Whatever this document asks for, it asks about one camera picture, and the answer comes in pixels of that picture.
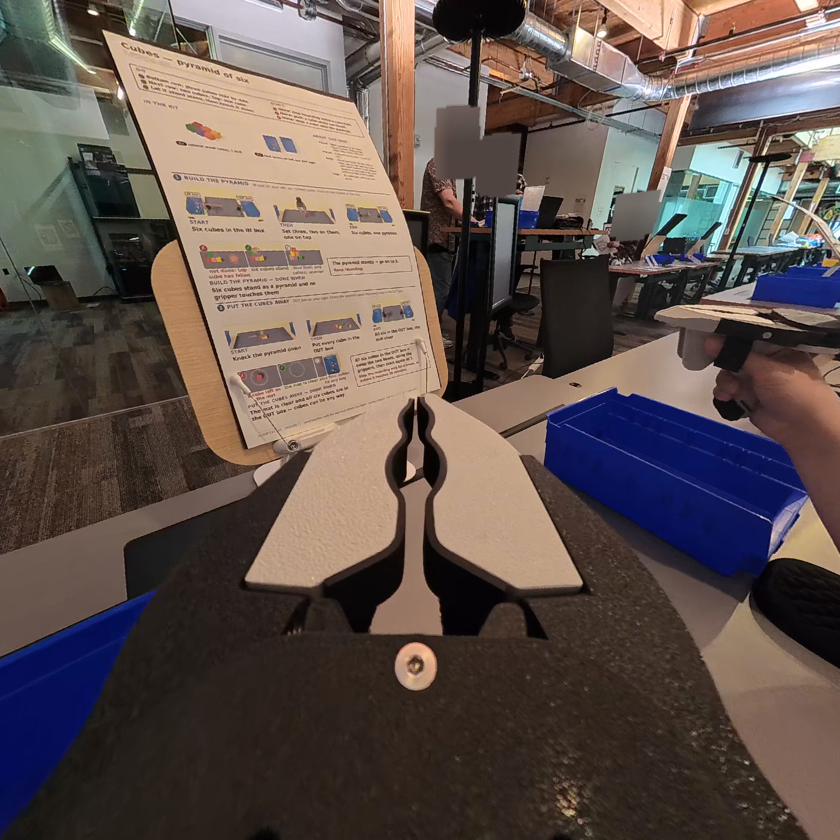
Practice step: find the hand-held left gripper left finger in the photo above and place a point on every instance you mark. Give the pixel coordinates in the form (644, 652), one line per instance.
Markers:
(315, 525)

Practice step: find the black metal shelf rack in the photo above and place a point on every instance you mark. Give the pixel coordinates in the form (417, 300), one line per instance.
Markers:
(124, 216)

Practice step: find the printed instruction sheet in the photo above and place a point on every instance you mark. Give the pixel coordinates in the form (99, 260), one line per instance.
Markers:
(275, 229)

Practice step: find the wooden support post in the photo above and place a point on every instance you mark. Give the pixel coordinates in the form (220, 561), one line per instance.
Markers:
(397, 98)
(669, 141)

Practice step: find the person's right hand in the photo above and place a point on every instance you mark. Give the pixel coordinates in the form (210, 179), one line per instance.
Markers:
(787, 400)

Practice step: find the blue plastic storage bin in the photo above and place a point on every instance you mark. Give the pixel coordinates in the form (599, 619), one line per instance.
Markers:
(656, 485)
(794, 289)
(52, 689)

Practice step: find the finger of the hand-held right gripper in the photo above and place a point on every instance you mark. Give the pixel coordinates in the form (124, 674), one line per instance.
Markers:
(814, 320)
(709, 313)

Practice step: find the small blue parts bin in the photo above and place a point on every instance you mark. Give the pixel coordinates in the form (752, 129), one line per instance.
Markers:
(528, 220)

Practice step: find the black computer monitor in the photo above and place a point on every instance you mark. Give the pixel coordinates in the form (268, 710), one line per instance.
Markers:
(505, 256)

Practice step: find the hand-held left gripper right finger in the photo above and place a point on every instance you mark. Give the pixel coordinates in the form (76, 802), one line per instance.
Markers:
(505, 525)

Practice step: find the wooden top desk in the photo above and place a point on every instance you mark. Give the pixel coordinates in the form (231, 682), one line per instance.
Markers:
(525, 231)

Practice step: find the black laptop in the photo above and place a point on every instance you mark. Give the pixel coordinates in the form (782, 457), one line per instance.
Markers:
(550, 211)

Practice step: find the silver ventilation duct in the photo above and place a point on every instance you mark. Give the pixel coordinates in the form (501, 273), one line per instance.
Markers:
(656, 72)

